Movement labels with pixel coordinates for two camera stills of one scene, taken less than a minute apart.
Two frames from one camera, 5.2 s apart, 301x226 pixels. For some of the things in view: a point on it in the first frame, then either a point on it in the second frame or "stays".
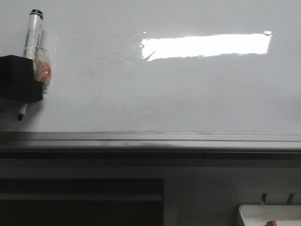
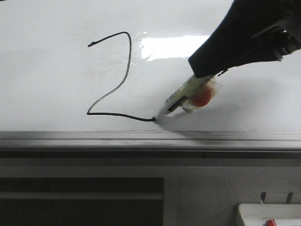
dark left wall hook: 263,197 stays
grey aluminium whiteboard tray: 149,145 stays
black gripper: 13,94 → 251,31
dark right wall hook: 290,197 stays
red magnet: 43,69 → 200,93
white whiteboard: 161,66 stays
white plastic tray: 259,214 stays
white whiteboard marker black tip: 32,41 → 178,98
